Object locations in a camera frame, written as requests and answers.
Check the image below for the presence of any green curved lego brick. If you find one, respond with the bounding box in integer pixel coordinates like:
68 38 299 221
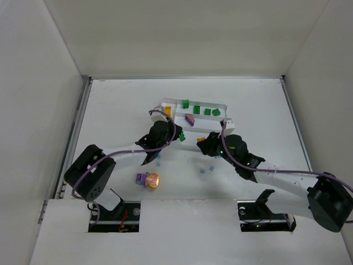
182 99 190 109

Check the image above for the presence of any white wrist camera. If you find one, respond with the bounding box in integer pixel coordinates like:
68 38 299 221
149 105 167 123
220 118 235 137

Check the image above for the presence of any purple lego brick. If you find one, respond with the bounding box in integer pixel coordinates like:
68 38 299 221
185 114 195 126

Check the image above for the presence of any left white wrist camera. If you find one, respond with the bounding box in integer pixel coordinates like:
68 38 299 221
149 105 167 123

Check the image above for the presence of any orange round lego figure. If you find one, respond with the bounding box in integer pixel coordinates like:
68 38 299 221
148 173 160 189

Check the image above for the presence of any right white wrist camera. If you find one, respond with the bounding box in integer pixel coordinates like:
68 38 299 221
220 118 235 137

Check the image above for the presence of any purple cable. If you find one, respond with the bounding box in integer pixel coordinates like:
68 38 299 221
71 109 177 226
220 121 353 223

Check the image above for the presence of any white divided sorting tray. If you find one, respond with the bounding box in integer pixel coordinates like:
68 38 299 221
160 98 227 152

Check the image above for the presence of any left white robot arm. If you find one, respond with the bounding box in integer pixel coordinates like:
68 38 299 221
64 121 182 212

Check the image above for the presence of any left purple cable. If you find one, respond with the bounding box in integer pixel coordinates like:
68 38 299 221
71 109 177 226

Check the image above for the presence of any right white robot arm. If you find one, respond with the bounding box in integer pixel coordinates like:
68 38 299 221
197 132 352 232

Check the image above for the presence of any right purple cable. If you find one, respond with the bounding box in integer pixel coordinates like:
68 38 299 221
220 121 353 223

